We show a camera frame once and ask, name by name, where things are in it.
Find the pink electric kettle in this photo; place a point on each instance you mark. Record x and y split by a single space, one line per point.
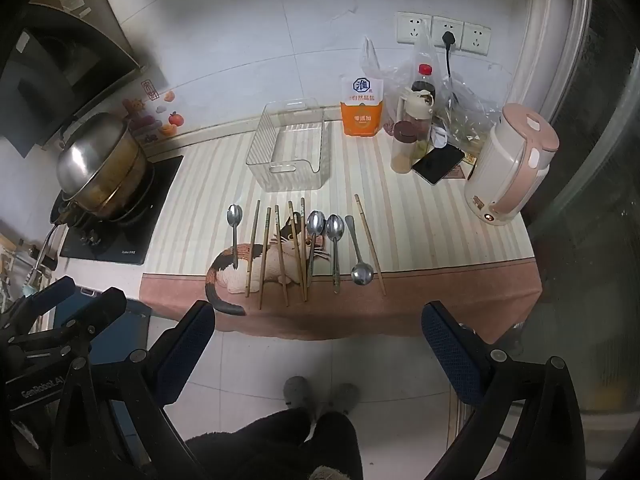
505 170

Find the red labelled packet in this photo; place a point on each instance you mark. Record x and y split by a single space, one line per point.
388 125

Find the spice jar with brown lid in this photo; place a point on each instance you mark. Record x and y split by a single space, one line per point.
402 155

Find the white wall outlet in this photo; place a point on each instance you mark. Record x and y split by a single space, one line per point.
476 39
412 27
440 25

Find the cartoon wall stickers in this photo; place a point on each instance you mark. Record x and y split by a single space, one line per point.
170 120

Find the clear plastic bag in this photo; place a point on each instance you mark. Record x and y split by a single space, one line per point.
470 110

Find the clear plastic container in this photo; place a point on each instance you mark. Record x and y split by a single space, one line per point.
290 167

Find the grey fuzzy slipper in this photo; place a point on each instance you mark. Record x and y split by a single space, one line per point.
299 392

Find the person's left leg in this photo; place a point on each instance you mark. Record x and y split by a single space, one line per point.
260 440

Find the white plastic bag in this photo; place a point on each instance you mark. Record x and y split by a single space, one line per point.
370 57

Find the range hood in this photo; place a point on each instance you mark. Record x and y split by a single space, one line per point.
65 50

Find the striped cat printed mat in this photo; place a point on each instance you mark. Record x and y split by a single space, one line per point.
425 220

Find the oil bottle with beige lid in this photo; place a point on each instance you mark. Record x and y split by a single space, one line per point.
417 110

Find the steel cooking pot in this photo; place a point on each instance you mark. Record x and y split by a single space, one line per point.
95 160

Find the black smartphone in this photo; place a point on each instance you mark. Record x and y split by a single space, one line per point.
437 164

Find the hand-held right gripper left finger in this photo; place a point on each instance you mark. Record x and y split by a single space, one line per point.
187 345

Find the black cooktop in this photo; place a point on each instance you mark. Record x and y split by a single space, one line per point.
150 210

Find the metal spoon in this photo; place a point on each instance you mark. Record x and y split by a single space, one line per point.
361 274
334 228
234 215
315 223

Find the dark bottle with red cap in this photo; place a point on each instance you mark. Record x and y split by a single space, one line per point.
425 80

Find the set of wooden chopsticks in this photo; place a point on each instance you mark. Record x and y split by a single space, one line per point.
264 260

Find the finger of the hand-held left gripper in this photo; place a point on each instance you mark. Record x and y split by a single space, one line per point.
100 307
52 291

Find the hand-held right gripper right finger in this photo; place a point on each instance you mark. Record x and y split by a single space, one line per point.
450 355

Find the person's right leg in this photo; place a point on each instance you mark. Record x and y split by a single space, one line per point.
335 440

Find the person's leg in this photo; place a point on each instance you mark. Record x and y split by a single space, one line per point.
335 440
260 440

